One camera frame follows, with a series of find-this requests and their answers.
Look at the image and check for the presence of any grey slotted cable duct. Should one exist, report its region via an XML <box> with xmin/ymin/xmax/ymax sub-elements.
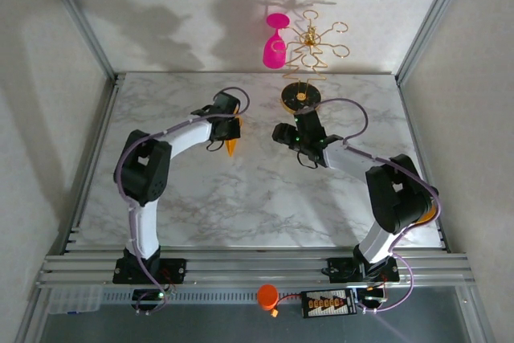
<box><xmin>100</xmin><ymin>290</ymin><xmax>306</xmax><ymax>304</ymax></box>

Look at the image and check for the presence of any pink plastic wine glass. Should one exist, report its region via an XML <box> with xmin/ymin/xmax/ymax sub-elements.
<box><xmin>262</xmin><ymin>13</ymin><xmax>291</xmax><ymax>69</ymax></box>

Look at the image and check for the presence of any orange plastic wine glass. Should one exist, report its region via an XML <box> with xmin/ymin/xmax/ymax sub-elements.
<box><xmin>419</xmin><ymin>204</ymin><xmax>438</xmax><ymax>226</ymax></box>

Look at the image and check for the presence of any yellow paper sheet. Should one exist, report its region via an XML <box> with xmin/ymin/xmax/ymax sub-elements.
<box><xmin>224</xmin><ymin>104</ymin><xmax>245</xmax><ymax>158</ymax></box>

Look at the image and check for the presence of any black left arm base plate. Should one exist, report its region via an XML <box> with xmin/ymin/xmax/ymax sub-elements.
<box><xmin>112</xmin><ymin>256</ymin><xmax>188</xmax><ymax>284</ymax></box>

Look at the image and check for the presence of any clear plastic organizer box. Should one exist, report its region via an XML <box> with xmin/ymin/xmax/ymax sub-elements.
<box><xmin>47</xmin><ymin>285</ymin><xmax>102</xmax><ymax>316</ymax></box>

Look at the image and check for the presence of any gold wire glass rack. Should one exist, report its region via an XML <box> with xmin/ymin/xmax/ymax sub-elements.
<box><xmin>279</xmin><ymin>9</ymin><xmax>350</xmax><ymax>116</ymax></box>

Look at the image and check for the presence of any small black controller box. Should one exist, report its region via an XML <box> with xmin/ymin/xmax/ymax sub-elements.
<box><xmin>131</xmin><ymin>288</ymin><xmax>169</xmax><ymax>308</ymax></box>
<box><xmin>358</xmin><ymin>287</ymin><xmax>387</xmax><ymax>307</ymax></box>

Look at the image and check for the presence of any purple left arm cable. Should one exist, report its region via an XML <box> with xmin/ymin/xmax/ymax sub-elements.
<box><xmin>114</xmin><ymin>86</ymin><xmax>251</xmax><ymax>316</ymax></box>

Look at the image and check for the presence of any red wire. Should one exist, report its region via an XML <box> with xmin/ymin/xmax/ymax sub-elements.
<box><xmin>275</xmin><ymin>293</ymin><xmax>306</xmax><ymax>312</ymax></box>

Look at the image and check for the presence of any black power distribution board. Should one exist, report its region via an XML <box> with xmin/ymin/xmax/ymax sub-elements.
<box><xmin>300</xmin><ymin>288</ymin><xmax>358</xmax><ymax>319</ymax></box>

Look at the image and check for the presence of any orange round push button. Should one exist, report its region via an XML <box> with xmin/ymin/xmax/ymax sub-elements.
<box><xmin>257</xmin><ymin>284</ymin><xmax>279</xmax><ymax>312</ymax></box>

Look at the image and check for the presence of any aluminium mounting rail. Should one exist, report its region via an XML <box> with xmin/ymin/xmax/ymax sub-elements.
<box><xmin>38</xmin><ymin>252</ymin><xmax>477</xmax><ymax>290</ymax></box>

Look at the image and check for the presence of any aluminium frame post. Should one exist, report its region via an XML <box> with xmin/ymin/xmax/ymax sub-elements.
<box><xmin>395</xmin><ymin>0</ymin><xmax>471</xmax><ymax>85</ymax></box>
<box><xmin>38</xmin><ymin>0</ymin><xmax>121</xmax><ymax>87</ymax></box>

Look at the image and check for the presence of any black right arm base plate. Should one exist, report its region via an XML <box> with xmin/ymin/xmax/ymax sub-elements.
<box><xmin>327</xmin><ymin>256</ymin><xmax>401</xmax><ymax>284</ymax></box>

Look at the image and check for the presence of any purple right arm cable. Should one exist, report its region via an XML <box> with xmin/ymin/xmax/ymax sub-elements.
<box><xmin>299</xmin><ymin>97</ymin><xmax>443</xmax><ymax>316</ymax></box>

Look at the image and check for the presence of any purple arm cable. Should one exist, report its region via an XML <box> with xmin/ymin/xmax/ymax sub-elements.
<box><xmin>114</xmin><ymin>86</ymin><xmax>251</xmax><ymax>316</ymax></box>
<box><xmin>299</xmin><ymin>97</ymin><xmax>443</xmax><ymax>316</ymax></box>

